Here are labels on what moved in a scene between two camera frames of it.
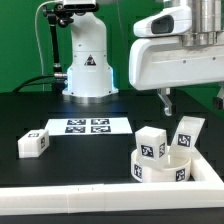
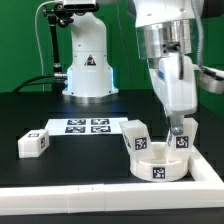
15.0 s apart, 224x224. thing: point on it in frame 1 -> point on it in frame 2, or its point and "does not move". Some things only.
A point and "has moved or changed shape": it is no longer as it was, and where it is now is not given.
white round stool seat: x=170 y=169 has moved or changed shape
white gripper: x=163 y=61 -> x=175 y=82
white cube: x=33 y=143 does not move
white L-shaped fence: x=203 y=189 does not move
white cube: x=151 y=143 -> x=137 y=140
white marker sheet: x=89 y=126 does not move
